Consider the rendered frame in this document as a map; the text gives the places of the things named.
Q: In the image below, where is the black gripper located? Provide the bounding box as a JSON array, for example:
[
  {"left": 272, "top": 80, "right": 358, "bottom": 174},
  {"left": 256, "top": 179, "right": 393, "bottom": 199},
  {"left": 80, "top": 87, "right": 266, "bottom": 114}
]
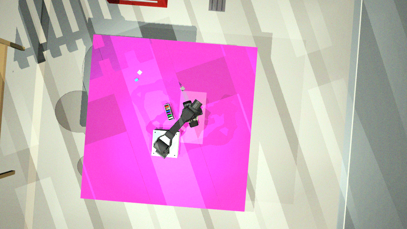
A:
[{"left": 183, "top": 100, "right": 198, "bottom": 128}]

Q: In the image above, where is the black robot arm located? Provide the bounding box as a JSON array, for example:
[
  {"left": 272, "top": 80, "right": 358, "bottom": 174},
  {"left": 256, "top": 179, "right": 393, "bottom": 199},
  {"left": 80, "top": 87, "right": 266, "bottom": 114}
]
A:
[{"left": 153, "top": 99, "right": 203, "bottom": 159}]

